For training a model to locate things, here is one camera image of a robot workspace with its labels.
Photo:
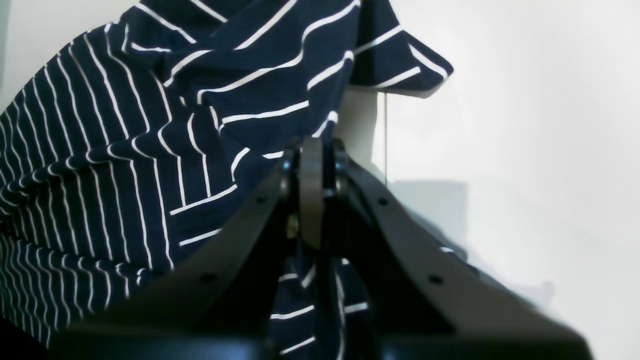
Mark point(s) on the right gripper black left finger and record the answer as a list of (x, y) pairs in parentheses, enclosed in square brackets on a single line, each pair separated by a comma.
[(217, 304)]

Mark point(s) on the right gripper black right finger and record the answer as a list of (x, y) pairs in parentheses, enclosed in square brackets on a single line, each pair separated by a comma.
[(423, 303)]

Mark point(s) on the navy white striped t-shirt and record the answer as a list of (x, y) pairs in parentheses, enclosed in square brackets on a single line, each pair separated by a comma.
[(139, 139)]

